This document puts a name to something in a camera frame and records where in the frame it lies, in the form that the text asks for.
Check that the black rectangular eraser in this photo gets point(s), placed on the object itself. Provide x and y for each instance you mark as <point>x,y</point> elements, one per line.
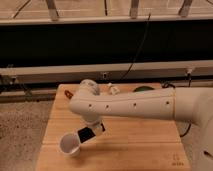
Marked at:
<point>85,134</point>

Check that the grey metal rail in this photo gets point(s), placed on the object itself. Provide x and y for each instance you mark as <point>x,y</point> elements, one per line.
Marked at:
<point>139,71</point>

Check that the green round bowl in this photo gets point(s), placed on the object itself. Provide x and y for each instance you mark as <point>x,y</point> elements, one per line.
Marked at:
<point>143,88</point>

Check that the red-brown small tool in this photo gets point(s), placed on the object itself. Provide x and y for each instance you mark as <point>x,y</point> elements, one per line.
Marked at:
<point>68,94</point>

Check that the white plastic bottle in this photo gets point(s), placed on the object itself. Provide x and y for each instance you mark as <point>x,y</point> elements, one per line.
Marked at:
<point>112,89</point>

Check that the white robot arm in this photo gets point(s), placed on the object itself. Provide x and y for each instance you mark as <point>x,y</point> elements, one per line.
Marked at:
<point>187,104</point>

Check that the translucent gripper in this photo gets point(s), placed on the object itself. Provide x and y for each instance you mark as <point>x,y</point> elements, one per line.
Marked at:
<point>97,128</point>

